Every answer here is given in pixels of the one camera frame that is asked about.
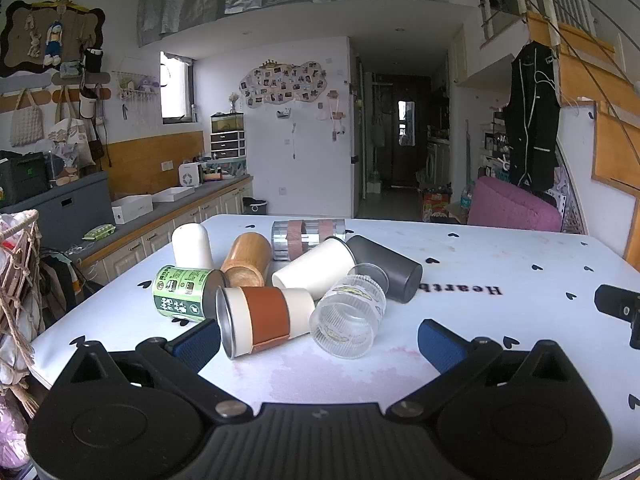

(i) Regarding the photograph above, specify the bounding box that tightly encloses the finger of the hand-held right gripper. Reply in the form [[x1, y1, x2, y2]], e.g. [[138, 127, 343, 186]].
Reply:
[[594, 284, 640, 351]]

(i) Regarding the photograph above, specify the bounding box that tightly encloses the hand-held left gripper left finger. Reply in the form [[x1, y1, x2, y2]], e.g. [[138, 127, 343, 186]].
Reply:
[[52, 320, 254, 421]]

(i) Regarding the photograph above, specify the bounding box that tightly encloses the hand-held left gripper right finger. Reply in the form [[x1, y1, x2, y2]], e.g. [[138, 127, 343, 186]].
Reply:
[[384, 318, 586, 420]]

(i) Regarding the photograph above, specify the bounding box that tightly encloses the white cup with brown sleeve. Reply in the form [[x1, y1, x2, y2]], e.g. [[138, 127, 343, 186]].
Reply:
[[215, 285, 317, 361]]

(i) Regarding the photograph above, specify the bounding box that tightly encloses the dark grey cup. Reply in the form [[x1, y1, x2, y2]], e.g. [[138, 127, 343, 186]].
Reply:
[[345, 234, 424, 304]]

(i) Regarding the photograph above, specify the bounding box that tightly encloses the clear ribbed glass cup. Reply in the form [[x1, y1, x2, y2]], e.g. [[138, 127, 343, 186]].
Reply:
[[309, 262, 390, 360]]

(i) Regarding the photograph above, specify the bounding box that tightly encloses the white rounded cup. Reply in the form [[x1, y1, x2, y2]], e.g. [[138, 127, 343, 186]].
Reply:
[[171, 222, 215, 271]]

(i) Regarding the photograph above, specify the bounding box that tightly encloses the wooden bamboo cup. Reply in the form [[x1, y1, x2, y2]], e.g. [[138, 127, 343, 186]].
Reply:
[[220, 231, 273, 288]]

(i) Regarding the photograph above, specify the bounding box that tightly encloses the white paper cup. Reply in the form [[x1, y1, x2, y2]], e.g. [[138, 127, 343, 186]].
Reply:
[[271, 236, 357, 302]]

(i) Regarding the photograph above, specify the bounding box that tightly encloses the silver cup with brown band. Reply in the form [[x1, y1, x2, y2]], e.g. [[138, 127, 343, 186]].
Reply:
[[271, 218, 347, 262]]

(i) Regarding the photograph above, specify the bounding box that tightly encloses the green printed can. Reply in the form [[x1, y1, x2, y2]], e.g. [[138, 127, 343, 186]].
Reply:
[[152, 265, 229, 323]]

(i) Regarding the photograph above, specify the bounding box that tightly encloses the white heart-print tablecloth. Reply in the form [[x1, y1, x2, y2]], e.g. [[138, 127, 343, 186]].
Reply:
[[30, 214, 640, 480]]

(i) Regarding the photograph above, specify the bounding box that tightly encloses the grey-topped cabinet counter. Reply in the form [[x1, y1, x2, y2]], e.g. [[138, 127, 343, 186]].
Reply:
[[67, 174, 254, 286]]

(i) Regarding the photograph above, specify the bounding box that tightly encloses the colourful snack box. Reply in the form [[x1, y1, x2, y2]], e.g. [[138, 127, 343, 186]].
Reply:
[[421, 189, 453, 222]]

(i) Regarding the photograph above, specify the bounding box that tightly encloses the pink cushioned chair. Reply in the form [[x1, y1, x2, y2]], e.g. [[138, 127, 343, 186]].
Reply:
[[466, 176, 563, 233]]

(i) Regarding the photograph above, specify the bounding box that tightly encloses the green wipes packet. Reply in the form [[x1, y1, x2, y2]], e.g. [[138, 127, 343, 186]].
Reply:
[[82, 223, 118, 241]]

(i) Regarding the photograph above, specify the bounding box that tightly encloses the white cardboard box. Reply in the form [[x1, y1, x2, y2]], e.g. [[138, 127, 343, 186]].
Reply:
[[111, 194, 154, 224]]

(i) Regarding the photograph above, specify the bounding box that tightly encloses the flat white tray box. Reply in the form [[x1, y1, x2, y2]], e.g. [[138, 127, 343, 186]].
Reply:
[[151, 186, 197, 203]]

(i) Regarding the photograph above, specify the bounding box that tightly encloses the small white appliance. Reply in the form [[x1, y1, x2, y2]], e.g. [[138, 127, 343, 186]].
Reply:
[[178, 162, 203, 188]]

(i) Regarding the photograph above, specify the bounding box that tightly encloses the washing machine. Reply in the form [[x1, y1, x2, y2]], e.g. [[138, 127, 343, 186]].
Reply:
[[424, 141, 451, 191]]

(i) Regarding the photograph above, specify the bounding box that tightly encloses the grey storage box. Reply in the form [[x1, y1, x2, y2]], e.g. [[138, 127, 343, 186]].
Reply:
[[0, 170, 113, 253]]

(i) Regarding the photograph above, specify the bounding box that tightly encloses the black drawer organizer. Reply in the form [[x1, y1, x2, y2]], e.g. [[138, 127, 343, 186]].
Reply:
[[210, 131, 246, 162]]

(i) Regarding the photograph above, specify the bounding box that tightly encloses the black hanging coat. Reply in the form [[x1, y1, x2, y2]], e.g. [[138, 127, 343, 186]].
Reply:
[[502, 40, 562, 193]]

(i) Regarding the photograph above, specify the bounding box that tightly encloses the dark entrance door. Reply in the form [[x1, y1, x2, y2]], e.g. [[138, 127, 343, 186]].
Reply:
[[391, 75, 432, 188]]

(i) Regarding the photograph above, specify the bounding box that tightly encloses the wooden staircase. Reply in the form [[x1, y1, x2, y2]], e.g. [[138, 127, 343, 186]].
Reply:
[[520, 7, 640, 201]]

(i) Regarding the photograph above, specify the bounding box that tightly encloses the fish tank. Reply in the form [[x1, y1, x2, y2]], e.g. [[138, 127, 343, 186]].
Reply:
[[210, 112, 246, 133]]

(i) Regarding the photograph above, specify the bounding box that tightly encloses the black crate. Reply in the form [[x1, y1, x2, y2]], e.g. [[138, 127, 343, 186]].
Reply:
[[0, 151, 51, 207]]

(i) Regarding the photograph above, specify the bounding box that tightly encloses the printed canvas tote bag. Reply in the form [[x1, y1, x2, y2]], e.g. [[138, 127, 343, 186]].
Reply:
[[47, 87, 97, 168]]

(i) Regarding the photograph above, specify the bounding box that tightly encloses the window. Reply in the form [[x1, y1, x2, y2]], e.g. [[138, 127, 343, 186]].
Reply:
[[160, 51, 195, 126]]

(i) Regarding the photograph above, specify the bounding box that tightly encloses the cloud-shaped photo board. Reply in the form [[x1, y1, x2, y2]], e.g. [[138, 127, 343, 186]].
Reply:
[[239, 59, 329, 107]]

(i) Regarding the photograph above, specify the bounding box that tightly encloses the white knitted tote bag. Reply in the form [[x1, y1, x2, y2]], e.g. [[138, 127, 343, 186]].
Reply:
[[10, 87, 46, 148]]

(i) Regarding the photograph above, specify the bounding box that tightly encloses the blue plush doll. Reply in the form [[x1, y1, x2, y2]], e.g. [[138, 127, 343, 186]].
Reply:
[[43, 20, 64, 67]]

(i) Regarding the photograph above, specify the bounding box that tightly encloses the rope net basket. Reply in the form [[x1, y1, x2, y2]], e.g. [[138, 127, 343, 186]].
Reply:
[[0, 208, 48, 418]]

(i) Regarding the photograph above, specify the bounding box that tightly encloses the white wire wall rack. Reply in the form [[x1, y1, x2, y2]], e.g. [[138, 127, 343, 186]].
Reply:
[[111, 71, 162, 121]]

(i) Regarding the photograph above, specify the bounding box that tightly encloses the brown felt wall board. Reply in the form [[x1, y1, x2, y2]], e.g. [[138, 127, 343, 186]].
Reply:
[[0, 0, 106, 79]]

